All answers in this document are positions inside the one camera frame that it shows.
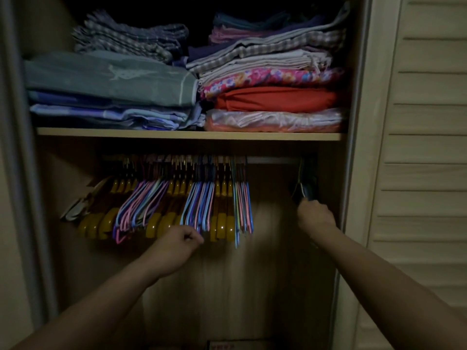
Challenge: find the person's left hand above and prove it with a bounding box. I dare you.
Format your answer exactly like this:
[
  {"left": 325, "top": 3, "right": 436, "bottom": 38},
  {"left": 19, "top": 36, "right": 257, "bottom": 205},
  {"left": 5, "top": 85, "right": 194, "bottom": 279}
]
[{"left": 144, "top": 225, "right": 205, "bottom": 280}]

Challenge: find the person's right hand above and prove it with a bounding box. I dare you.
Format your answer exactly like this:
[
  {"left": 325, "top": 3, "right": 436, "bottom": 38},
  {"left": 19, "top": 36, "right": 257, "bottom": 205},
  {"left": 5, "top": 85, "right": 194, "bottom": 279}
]
[{"left": 296, "top": 199, "right": 337, "bottom": 236}]

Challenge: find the person's left forearm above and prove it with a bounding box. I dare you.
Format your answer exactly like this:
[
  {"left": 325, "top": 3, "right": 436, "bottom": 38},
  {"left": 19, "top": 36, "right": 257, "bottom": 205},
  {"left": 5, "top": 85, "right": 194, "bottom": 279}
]
[{"left": 10, "top": 253, "right": 161, "bottom": 350}]

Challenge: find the person's right forearm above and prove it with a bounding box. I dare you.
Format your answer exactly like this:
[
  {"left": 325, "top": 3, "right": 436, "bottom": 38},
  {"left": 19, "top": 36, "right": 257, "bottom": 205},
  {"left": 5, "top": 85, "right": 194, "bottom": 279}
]
[{"left": 306, "top": 224, "right": 467, "bottom": 350}]

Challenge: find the row of yellow wooden hangers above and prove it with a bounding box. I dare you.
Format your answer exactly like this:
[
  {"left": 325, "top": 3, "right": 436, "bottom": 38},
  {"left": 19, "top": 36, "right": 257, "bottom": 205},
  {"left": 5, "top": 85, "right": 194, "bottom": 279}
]
[{"left": 77, "top": 157, "right": 237, "bottom": 243}]

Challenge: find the orange fabric in clear plastic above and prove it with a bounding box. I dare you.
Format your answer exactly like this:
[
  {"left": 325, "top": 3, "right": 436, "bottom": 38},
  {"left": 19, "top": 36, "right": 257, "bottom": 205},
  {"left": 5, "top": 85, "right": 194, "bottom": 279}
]
[{"left": 204, "top": 108, "right": 346, "bottom": 134}]

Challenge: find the wooden wardrobe shelf board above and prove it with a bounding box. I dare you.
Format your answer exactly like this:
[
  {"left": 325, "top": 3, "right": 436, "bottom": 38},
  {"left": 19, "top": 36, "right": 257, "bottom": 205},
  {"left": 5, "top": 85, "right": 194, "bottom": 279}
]
[{"left": 36, "top": 127, "right": 346, "bottom": 142}]

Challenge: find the red orange folded fabric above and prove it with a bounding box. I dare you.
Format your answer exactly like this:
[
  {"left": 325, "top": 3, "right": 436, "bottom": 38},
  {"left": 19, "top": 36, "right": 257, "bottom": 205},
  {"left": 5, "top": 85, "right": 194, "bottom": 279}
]
[{"left": 215, "top": 86, "right": 341, "bottom": 114}]

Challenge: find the white plastic hanger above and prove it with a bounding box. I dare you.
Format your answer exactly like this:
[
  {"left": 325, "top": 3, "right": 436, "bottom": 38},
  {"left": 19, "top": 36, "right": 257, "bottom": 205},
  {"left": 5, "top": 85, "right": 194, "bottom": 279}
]
[{"left": 60, "top": 176, "right": 111, "bottom": 221}]

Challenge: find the cream louvered wardrobe door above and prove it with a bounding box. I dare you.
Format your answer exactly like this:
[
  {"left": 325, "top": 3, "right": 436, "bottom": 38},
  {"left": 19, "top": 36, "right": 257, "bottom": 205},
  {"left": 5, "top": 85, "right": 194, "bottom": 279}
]
[{"left": 352, "top": 0, "right": 467, "bottom": 350}]

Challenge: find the pink floral folded fabric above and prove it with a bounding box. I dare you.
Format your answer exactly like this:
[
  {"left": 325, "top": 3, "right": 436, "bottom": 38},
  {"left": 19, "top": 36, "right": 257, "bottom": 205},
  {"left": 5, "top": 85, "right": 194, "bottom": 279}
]
[{"left": 199, "top": 67, "right": 344, "bottom": 101}]

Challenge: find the blue purple folded bed sheet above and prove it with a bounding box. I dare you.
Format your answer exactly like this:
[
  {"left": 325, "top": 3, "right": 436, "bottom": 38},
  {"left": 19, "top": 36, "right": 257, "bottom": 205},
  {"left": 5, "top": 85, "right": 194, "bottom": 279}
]
[{"left": 28, "top": 90, "right": 206, "bottom": 131}]

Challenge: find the beige checked folded sheet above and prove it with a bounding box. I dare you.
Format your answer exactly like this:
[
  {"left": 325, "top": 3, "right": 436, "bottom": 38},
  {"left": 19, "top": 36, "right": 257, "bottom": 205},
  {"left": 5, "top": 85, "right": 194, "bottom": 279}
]
[{"left": 186, "top": 1, "right": 350, "bottom": 75}]

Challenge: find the grey-green folded blanket bird print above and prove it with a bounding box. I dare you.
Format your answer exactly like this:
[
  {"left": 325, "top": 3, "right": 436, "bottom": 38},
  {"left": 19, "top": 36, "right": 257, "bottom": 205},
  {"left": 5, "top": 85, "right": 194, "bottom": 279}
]
[{"left": 24, "top": 51, "right": 200, "bottom": 108}]

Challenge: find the dark navy folded fabric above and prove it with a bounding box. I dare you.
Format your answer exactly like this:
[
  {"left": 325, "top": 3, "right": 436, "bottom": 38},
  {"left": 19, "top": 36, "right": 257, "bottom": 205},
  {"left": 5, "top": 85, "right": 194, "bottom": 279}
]
[{"left": 188, "top": 43, "right": 223, "bottom": 63}]

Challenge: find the pink purple folded fabric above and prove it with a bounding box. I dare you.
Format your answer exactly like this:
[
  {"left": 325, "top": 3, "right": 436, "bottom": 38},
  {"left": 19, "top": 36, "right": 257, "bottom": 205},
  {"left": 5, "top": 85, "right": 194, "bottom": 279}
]
[{"left": 208, "top": 14, "right": 326, "bottom": 45}]

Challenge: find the teal folded fabric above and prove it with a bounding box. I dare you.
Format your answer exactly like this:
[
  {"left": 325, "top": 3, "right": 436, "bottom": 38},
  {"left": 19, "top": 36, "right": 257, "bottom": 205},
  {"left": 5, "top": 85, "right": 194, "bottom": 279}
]
[{"left": 213, "top": 10, "right": 292, "bottom": 32}]

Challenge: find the grey checked folded fabric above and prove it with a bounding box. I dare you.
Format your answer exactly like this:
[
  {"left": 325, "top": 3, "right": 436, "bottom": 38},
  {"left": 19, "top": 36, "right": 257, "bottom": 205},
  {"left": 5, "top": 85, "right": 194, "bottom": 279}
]
[{"left": 72, "top": 10, "right": 190, "bottom": 64}]

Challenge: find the metal clothes rail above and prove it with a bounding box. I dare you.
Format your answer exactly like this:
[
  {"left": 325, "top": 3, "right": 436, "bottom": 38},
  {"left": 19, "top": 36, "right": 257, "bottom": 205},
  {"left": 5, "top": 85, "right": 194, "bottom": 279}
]
[{"left": 104, "top": 155, "right": 303, "bottom": 165}]

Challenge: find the row of pastel wire hangers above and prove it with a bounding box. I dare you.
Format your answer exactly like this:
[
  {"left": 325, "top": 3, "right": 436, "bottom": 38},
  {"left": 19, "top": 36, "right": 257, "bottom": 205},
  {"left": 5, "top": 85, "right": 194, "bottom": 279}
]
[{"left": 112, "top": 157, "right": 254, "bottom": 248}]

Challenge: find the cream wardrobe door frame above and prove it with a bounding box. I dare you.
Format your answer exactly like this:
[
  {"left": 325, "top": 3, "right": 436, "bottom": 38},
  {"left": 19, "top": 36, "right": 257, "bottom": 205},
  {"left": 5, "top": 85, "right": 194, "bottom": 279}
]
[{"left": 0, "top": 0, "right": 59, "bottom": 328}]

